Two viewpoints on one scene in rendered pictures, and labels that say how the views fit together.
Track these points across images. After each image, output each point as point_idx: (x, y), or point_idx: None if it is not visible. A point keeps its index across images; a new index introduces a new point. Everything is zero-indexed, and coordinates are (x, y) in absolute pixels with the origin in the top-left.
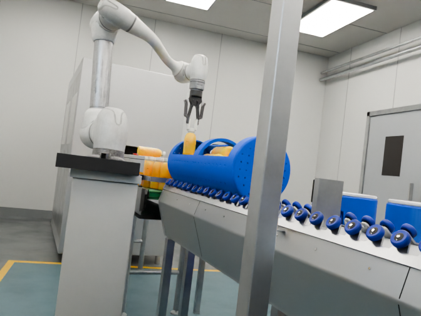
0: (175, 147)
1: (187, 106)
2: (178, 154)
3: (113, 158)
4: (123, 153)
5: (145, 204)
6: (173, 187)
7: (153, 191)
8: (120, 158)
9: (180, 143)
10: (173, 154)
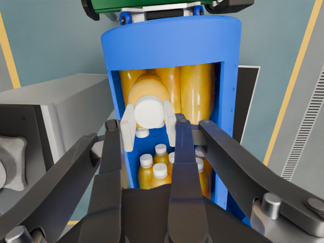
0: (109, 51)
1: (75, 207)
2: (116, 118)
3: (4, 187)
4: (7, 177)
5: (96, 20)
6: (141, 12)
7: (102, 8)
8: (16, 188)
9: (123, 65)
10: (108, 79)
